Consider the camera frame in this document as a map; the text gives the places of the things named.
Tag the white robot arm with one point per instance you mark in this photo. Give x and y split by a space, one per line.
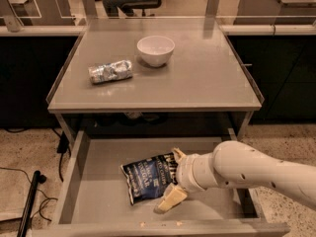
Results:
235 165

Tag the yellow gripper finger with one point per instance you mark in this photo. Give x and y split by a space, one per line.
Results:
179 155
172 196

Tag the grey counter cabinet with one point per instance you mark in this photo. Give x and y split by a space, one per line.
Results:
203 74

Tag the grey background desk left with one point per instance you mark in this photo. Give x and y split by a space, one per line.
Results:
43 12

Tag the black pole on floor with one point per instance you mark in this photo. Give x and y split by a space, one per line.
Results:
38 178

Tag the white ceramic bowl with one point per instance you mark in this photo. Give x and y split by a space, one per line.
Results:
155 50

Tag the silver crumpled snack bag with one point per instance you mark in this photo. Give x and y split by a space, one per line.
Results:
110 72

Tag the grey background desk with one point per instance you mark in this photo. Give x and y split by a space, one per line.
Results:
276 12
43 12

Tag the grey background desk right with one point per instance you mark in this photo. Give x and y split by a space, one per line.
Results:
276 12

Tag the blue kettle chip bag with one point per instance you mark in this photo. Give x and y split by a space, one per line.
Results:
150 177

